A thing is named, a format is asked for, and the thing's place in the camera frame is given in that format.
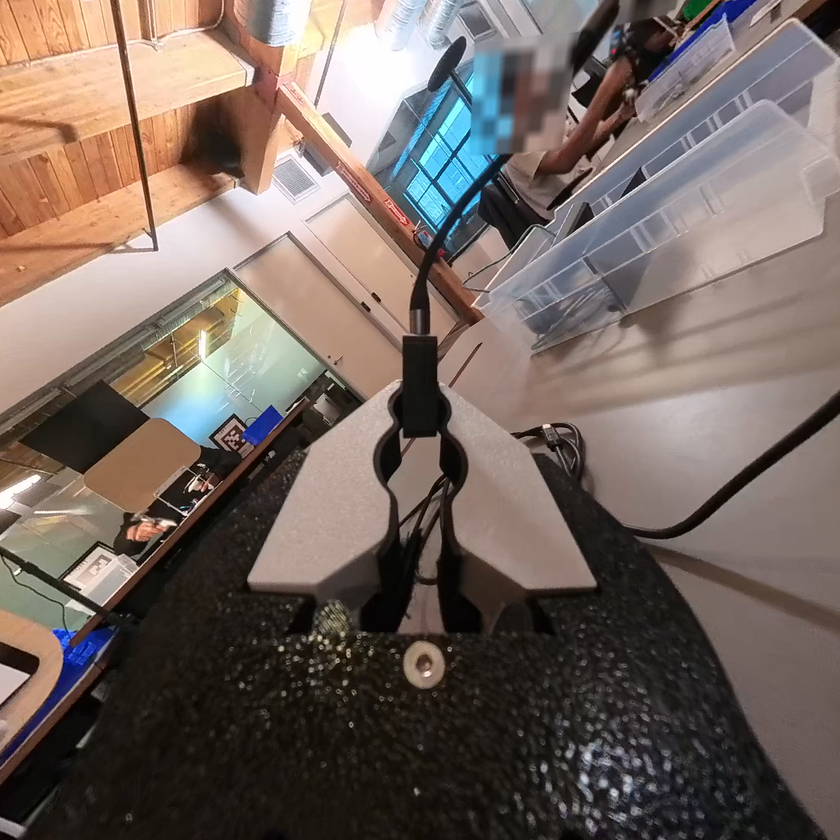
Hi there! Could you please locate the paned window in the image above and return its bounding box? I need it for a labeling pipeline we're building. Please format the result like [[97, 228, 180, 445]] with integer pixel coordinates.
[[366, 69, 526, 253]]

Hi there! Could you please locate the beige door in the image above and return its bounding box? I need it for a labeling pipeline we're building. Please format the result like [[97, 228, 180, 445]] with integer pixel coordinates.
[[233, 233, 411, 403], [303, 193, 460, 337]]

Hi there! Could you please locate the clear plastic bin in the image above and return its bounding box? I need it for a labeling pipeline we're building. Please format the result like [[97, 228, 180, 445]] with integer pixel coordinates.
[[548, 16, 834, 231], [489, 98, 840, 355]]

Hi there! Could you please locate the black wall monitor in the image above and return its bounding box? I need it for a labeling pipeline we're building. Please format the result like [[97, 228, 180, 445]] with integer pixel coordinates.
[[20, 381, 152, 476]]

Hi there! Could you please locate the silver ventilation duct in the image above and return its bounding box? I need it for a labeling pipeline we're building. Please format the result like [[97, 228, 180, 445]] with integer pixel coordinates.
[[236, 0, 312, 47], [374, 0, 427, 52]]

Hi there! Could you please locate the wooden post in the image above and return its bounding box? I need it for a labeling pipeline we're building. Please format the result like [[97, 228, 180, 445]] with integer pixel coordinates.
[[279, 85, 485, 324]]

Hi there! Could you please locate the fiducial marker sign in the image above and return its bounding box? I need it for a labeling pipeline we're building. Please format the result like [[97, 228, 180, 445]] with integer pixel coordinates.
[[62, 541, 122, 592], [210, 413, 253, 457]]

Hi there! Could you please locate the short black usb cable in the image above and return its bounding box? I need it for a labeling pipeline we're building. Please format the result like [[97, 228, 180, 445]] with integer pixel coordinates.
[[408, 0, 621, 337]]

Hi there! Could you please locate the wall vent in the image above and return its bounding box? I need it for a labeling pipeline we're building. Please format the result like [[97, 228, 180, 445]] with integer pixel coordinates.
[[269, 151, 322, 204]]

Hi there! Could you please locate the black metal rod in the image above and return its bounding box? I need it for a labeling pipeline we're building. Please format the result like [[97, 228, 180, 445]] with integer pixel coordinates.
[[110, 0, 161, 253]]

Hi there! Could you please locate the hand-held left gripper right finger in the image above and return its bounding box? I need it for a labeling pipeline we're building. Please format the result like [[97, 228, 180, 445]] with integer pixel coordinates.
[[436, 382, 601, 634]]

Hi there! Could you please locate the black oval fixture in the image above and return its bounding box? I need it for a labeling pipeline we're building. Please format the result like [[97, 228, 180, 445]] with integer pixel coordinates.
[[427, 36, 468, 93]]

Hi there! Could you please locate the small blue bin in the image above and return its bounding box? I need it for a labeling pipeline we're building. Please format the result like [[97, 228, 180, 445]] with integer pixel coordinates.
[[241, 406, 286, 444]]

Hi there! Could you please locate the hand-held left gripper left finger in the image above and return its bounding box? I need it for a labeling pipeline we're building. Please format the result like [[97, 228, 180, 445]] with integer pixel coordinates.
[[247, 379, 414, 634]]

